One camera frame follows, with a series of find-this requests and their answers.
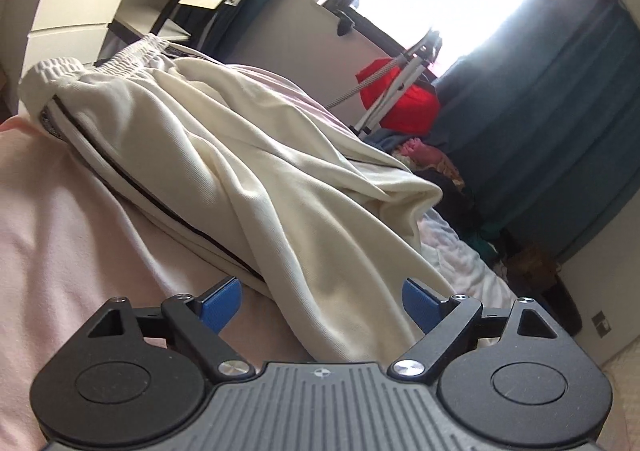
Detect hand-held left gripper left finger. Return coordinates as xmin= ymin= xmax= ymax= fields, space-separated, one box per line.
xmin=85 ymin=275 xmax=253 ymax=384

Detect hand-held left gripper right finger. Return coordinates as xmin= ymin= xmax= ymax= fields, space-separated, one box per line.
xmin=392 ymin=277 xmax=573 ymax=382

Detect cream white pants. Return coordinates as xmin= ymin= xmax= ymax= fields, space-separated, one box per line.
xmin=17 ymin=33 xmax=458 ymax=364

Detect pile of colourful clothes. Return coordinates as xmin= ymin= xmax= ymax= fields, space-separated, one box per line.
xmin=370 ymin=131 xmax=516 ymax=262

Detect brown box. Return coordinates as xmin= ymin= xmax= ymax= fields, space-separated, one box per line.
xmin=507 ymin=241 xmax=558 ymax=289

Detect dark low furniture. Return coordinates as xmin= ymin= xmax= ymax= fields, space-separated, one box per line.
xmin=500 ymin=231 xmax=583 ymax=337

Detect red cloth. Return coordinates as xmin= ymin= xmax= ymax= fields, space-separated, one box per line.
xmin=356 ymin=58 xmax=441 ymax=134

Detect garment steamer stand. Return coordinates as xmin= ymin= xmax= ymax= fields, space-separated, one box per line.
xmin=327 ymin=28 xmax=443 ymax=136

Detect wide blue curtain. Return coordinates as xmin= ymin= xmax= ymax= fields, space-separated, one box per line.
xmin=425 ymin=0 xmax=636 ymax=262

